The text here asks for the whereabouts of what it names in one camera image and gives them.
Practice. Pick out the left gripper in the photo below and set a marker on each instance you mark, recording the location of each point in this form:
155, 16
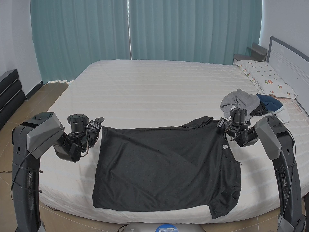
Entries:
94, 126

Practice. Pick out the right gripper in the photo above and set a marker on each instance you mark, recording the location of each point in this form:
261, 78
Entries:
223, 124

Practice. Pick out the black T-shirt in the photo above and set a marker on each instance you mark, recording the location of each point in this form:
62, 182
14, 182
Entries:
164, 165

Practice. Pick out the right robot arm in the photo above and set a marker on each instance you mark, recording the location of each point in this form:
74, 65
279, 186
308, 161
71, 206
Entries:
287, 177

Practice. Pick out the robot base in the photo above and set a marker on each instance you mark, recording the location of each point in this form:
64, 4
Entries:
144, 228

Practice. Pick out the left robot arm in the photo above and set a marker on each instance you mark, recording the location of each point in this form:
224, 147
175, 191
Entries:
24, 177

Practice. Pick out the pile of clothes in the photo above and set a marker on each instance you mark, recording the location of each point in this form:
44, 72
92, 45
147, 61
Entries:
248, 100

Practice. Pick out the bed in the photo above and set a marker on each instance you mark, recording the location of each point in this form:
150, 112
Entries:
157, 86

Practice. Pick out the white printed pillow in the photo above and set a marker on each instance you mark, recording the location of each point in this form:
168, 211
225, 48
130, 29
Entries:
265, 76

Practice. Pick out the grey bedside table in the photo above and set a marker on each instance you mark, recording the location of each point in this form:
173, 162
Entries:
256, 51

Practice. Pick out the blue-green curtain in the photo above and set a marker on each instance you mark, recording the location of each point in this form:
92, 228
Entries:
84, 32
193, 20

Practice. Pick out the black chest of drawers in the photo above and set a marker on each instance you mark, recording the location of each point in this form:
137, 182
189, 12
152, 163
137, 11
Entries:
9, 93

